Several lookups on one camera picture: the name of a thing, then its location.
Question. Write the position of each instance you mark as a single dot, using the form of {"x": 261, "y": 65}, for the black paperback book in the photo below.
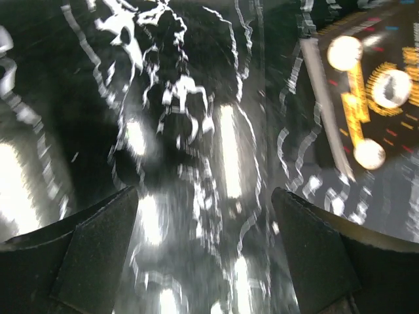
{"x": 364, "y": 73}

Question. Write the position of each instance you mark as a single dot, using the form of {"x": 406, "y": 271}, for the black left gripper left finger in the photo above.
{"x": 73, "y": 265}

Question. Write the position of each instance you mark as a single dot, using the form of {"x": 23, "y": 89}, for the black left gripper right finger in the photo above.
{"x": 338, "y": 266}

